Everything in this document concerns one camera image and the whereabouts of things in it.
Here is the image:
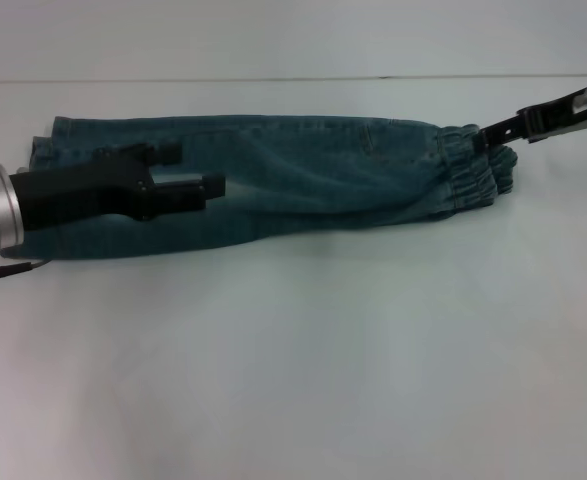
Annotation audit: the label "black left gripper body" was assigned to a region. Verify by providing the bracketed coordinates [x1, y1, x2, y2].
[10, 143, 158, 233]

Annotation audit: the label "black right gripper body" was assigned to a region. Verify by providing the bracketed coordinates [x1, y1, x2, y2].
[519, 74, 587, 144]

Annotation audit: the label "blue denim shorts with print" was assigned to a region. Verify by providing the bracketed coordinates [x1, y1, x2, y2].
[22, 115, 519, 262]

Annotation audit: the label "black cable with silver plug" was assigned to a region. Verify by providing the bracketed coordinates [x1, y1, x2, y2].
[0, 259, 50, 295]

